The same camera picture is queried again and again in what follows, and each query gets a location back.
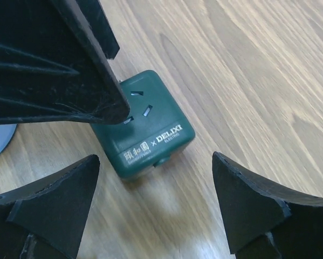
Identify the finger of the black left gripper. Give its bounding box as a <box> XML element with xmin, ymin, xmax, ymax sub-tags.
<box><xmin>0</xmin><ymin>1</ymin><xmax>130</xmax><ymax>125</ymax></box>

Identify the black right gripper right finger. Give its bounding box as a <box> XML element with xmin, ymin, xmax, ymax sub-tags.
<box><xmin>212</xmin><ymin>152</ymin><xmax>323</xmax><ymax>258</ymax></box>

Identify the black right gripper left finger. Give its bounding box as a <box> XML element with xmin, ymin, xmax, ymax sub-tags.
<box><xmin>0</xmin><ymin>155</ymin><xmax>100</xmax><ymax>258</ymax></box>

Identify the dark green cube socket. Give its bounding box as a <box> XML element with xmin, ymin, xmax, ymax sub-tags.
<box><xmin>91</xmin><ymin>70</ymin><xmax>196</xmax><ymax>180</ymax></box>

